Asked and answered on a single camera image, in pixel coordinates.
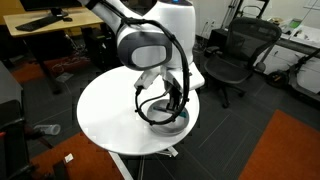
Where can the black mesh office chair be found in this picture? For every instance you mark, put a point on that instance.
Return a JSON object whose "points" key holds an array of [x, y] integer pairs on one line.
{"points": [[230, 68]]}

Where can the black tripod stand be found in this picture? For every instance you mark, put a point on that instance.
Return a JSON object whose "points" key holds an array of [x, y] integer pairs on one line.
{"points": [[235, 11]]}

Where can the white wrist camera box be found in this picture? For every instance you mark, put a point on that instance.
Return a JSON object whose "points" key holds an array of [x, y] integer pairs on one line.
{"points": [[145, 80]]}

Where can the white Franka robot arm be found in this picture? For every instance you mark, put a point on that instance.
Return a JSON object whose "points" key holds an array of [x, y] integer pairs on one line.
{"points": [[150, 33]]}

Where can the black monitor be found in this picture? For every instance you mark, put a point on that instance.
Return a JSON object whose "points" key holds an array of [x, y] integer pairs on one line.
{"points": [[46, 4]]}

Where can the wooden desk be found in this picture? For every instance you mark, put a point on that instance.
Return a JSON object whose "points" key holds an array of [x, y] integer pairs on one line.
{"points": [[78, 20]]}

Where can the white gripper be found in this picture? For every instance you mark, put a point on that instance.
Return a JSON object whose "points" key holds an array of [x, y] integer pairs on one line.
{"points": [[196, 80]]}

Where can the white metal table base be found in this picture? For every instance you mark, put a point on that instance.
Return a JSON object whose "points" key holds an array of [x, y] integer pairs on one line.
{"points": [[118, 166]]}

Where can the black box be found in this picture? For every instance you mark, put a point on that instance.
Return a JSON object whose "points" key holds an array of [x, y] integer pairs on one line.
{"points": [[218, 37]]}

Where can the black electric scooter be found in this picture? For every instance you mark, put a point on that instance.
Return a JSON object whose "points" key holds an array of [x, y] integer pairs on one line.
{"points": [[278, 78]]}

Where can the white cluttered desk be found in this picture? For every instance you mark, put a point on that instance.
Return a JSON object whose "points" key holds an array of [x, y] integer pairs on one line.
{"points": [[283, 56]]}

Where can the black computer mouse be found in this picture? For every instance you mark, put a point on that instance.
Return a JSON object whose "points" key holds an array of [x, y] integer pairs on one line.
{"points": [[67, 19]]}

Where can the black keyboard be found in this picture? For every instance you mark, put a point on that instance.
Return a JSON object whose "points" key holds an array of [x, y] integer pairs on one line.
{"points": [[36, 23]]}

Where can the small white paper tag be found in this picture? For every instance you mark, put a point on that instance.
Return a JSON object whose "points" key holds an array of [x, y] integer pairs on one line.
{"points": [[68, 158]]}

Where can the black computer tower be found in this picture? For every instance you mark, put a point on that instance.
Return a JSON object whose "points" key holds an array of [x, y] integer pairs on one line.
{"points": [[96, 48]]}

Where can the silver metal bowl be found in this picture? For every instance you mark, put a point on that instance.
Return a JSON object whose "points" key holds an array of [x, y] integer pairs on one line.
{"points": [[166, 128]]}

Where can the green item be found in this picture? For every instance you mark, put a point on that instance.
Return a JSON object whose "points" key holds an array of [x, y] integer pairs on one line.
{"points": [[295, 23]]}

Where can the grey floor paper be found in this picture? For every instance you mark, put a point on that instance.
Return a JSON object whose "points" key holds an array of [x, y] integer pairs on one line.
{"points": [[64, 77]]}

